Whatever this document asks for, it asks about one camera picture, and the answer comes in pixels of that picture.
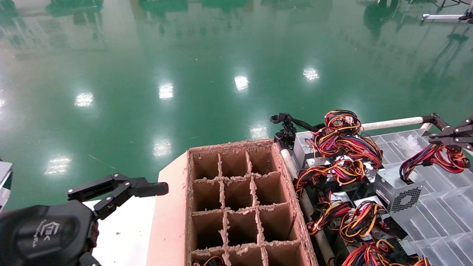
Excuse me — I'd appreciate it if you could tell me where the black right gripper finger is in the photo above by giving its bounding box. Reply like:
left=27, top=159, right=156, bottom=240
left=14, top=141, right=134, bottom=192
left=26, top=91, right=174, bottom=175
left=423, top=117, right=473, bottom=136
left=428, top=135, right=473, bottom=151

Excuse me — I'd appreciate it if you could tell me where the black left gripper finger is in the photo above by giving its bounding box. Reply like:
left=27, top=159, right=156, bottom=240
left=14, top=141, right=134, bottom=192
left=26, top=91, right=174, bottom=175
left=68, top=175, right=169, bottom=221

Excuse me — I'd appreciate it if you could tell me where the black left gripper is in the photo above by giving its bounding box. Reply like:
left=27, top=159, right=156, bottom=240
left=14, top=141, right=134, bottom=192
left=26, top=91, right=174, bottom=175
left=0, top=201, right=101, bottom=266

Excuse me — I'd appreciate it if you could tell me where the grey power supply with wires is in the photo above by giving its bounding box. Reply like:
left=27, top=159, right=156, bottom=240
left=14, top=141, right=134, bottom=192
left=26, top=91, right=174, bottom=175
left=374, top=143, right=470, bottom=214
left=296, top=157, right=375, bottom=192

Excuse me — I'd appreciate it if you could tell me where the brown cardboard divider box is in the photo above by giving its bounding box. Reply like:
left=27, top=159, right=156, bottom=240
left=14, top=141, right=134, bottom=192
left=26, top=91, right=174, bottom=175
left=147, top=139, right=318, bottom=266

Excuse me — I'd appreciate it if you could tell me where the crumpled clear plastic film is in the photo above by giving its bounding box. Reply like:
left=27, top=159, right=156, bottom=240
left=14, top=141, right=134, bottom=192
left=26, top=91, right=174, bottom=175
left=397, top=134, right=425, bottom=156

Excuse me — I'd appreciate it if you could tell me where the clear plastic compartment tray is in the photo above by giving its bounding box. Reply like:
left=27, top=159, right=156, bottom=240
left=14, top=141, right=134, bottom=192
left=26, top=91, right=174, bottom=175
left=370, top=129, right=473, bottom=266

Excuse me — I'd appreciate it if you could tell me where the power supply inside box cell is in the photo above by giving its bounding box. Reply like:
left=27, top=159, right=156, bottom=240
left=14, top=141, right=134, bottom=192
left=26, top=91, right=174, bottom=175
left=192, top=256, right=224, bottom=266

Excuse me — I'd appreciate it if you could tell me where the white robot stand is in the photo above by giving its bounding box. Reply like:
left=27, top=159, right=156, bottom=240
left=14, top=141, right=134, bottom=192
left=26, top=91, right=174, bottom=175
left=421, top=11, right=473, bottom=23

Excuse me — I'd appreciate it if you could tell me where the white pipe cart frame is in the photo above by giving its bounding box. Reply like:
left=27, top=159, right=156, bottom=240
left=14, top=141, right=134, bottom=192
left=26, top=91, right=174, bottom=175
left=280, top=114, right=473, bottom=266

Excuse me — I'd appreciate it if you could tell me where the black power cord bundle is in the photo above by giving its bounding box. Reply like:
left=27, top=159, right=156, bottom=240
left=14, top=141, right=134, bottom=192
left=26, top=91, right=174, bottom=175
left=270, top=113, right=326, bottom=150

